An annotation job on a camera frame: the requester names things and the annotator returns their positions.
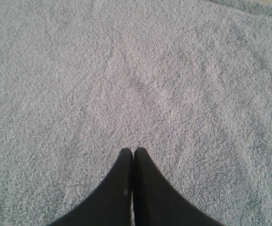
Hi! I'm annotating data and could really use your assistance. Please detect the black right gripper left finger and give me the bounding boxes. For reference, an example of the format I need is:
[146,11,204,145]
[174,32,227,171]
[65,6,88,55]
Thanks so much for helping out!
[51,148,134,226]

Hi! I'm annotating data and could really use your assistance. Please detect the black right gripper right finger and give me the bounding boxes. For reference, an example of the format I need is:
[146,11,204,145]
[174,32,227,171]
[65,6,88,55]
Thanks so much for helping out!
[133,148,221,226]

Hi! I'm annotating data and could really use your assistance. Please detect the light blue terry towel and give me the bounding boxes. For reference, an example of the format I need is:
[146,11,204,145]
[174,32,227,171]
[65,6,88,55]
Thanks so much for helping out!
[0,0,272,226]

